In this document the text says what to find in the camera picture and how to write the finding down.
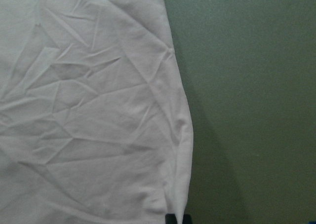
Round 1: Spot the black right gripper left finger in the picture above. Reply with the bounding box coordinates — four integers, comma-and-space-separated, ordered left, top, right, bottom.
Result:
165, 213, 177, 224

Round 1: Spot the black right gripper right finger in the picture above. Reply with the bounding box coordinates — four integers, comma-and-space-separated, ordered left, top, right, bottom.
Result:
183, 214, 192, 224

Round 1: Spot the pink Snoopy t-shirt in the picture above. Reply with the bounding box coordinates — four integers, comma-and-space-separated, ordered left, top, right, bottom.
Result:
0, 0, 193, 224

